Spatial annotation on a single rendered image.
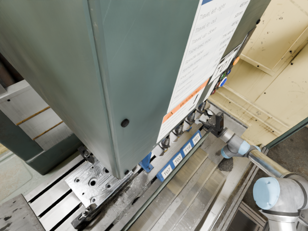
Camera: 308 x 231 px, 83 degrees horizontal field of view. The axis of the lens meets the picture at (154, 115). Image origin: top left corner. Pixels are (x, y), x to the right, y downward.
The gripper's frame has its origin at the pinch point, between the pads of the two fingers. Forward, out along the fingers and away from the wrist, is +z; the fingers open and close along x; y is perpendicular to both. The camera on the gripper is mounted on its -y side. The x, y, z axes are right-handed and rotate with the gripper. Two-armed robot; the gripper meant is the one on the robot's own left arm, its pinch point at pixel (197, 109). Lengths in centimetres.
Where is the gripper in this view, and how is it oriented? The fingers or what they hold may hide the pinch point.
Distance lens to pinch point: 110.5
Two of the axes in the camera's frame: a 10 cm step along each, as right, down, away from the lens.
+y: -1.4, 5.5, 8.2
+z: -7.2, -6.2, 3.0
